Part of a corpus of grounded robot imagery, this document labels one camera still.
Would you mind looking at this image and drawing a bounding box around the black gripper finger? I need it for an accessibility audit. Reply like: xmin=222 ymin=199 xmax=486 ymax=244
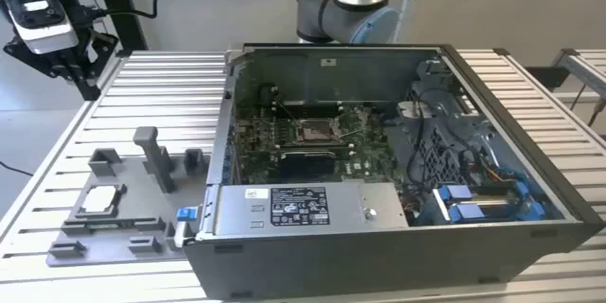
xmin=80 ymin=32 xmax=120 ymax=102
xmin=3 ymin=38 xmax=87 ymax=101

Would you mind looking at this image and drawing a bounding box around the silver square CPU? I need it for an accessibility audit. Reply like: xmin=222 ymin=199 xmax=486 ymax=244
xmin=79 ymin=187 xmax=119 ymax=212

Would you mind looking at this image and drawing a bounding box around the black RAM slot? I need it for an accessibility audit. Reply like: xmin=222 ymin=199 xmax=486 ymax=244
xmin=276 ymin=101 xmax=343 ymax=111
xmin=278 ymin=142 xmax=354 ymax=151

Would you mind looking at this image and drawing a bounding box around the CPU socket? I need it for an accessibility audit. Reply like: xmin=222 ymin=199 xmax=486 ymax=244
xmin=294 ymin=117 xmax=341 ymax=145

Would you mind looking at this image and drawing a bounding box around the grey parts rack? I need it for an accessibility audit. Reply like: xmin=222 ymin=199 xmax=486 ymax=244
xmin=44 ymin=126 xmax=214 ymax=268

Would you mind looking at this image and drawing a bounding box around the green RAM stick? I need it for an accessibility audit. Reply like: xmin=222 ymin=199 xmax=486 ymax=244
xmin=64 ymin=220 xmax=158 ymax=231

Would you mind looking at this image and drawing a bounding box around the blue release latch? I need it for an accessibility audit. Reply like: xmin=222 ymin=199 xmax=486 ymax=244
xmin=175 ymin=206 xmax=198 ymax=223

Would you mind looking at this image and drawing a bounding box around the silver power supply box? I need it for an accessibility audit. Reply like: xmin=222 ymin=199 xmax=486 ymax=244
xmin=198 ymin=181 xmax=411 ymax=238

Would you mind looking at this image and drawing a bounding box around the black heatsink block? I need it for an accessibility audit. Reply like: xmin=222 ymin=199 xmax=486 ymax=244
xmin=278 ymin=151 xmax=337 ymax=182

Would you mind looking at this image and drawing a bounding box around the black power supply label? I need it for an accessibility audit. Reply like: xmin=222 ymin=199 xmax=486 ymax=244
xmin=268 ymin=185 xmax=329 ymax=226

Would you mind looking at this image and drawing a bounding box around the green motherboard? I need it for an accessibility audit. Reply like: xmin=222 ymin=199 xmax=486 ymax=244
xmin=230 ymin=99 xmax=411 ymax=189

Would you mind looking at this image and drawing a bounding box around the pale grey plastic connector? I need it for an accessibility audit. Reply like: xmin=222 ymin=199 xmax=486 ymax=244
xmin=397 ymin=101 xmax=435 ymax=119

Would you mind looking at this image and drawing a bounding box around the dark grey PC case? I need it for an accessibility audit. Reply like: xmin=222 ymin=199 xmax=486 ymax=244
xmin=182 ymin=42 xmax=606 ymax=300

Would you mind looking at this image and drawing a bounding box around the grey metal disk bay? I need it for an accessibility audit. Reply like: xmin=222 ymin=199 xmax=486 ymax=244
xmin=386 ymin=79 xmax=498 ymax=190

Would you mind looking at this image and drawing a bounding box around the hard disk in blue carrier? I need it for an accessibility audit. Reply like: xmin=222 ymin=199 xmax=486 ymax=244
xmin=447 ymin=199 xmax=545 ymax=224
xmin=433 ymin=180 xmax=530 ymax=202

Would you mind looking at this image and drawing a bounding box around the black floor cable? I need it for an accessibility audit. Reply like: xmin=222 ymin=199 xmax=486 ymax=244
xmin=0 ymin=160 xmax=35 ymax=177

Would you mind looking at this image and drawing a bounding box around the white wall conduit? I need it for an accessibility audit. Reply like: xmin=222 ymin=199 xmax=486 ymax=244
xmin=397 ymin=0 xmax=427 ymax=45

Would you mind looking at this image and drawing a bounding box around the aluminium frame side table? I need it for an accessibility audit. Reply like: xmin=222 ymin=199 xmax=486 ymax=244
xmin=551 ymin=47 xmax=606 ymax=105

